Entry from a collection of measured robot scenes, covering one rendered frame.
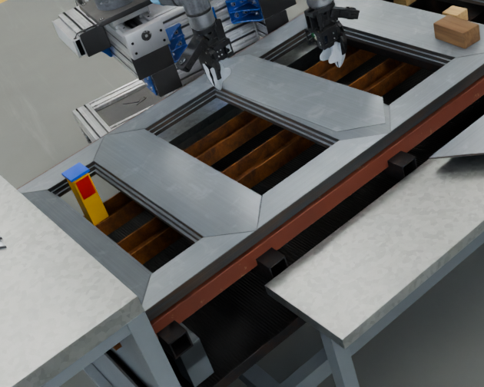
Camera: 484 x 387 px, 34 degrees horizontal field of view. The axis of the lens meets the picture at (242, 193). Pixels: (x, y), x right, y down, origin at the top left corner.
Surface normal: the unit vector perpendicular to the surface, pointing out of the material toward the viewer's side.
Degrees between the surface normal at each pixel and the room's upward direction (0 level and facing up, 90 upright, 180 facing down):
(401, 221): 0
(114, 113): 0
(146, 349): 90
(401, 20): 0
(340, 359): 90
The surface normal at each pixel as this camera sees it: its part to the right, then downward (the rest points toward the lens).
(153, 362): 0.59, 0.35
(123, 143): -0.26, -0.77
